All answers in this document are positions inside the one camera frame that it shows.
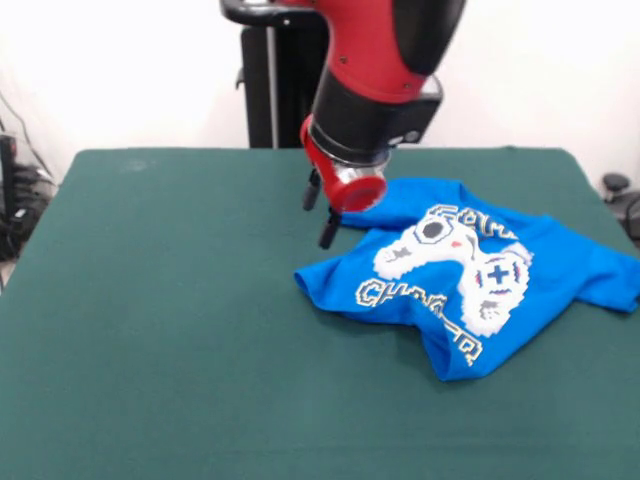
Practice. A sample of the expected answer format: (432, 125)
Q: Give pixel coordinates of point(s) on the black box device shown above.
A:
(7, 170)

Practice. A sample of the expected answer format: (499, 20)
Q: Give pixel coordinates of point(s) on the blue printed shirt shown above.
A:
(550, 280)

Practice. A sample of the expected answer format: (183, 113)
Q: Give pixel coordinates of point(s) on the black office chair base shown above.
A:
(625, 200)

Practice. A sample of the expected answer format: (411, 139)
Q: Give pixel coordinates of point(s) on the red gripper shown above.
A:
(345, 187)

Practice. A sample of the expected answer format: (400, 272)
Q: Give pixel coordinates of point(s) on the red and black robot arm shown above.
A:
(380, 65)

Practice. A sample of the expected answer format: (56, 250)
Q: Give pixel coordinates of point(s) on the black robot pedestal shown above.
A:
(270, 90)

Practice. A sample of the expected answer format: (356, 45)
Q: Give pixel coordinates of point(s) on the dark green table cloth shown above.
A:
(125, 350)

